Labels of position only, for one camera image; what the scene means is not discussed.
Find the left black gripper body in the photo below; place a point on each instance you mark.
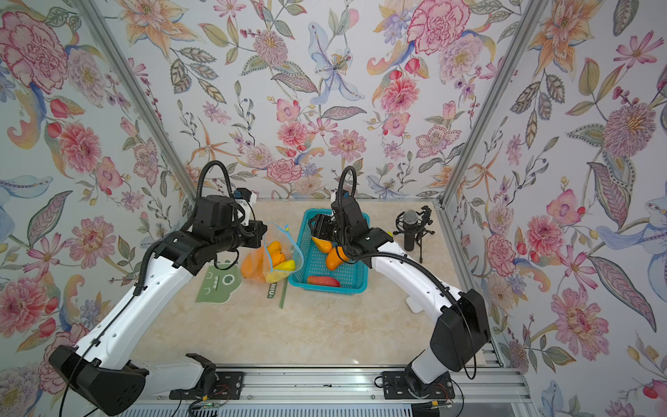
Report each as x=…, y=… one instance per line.
x=237, y=235

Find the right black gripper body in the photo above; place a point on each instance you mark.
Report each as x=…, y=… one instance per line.
x=329, y=230

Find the small yellow-orange mango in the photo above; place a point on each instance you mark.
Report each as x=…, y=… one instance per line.
x=323, y=246

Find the large orange mango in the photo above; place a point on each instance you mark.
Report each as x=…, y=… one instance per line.
x=277, y=259

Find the teal plastic basket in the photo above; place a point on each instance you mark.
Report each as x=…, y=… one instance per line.
x=353, y=278

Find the clear blue-zip bag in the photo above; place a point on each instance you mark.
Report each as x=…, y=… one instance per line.
x=295, y=258

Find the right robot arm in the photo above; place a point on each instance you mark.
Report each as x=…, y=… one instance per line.
x=461, y=328

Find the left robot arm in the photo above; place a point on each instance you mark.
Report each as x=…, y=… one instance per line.
x=99, y=369

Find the clear green-zip bag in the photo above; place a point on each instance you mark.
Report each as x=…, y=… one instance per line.
x=219, y=287

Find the red mango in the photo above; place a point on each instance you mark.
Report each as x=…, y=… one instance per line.
x=323, y=281

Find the black microphone on stand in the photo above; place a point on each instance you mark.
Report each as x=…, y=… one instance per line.
x=414, y=227

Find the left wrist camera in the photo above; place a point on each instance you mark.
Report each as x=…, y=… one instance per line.
x=247, y=199

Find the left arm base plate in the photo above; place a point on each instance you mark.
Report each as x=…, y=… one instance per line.
x=221, y=386

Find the aluminium front rail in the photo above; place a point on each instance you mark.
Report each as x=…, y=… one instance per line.
x=365, y=384

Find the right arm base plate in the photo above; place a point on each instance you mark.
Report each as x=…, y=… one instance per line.
x=399, y=385

